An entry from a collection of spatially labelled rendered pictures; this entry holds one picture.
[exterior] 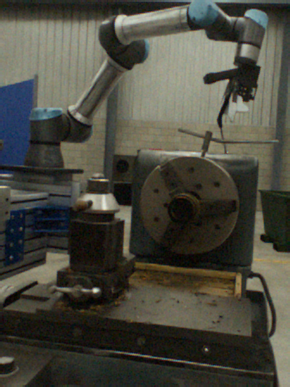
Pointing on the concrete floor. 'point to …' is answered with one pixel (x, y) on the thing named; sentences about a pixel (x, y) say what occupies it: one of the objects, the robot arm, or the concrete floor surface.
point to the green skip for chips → (276, 218)
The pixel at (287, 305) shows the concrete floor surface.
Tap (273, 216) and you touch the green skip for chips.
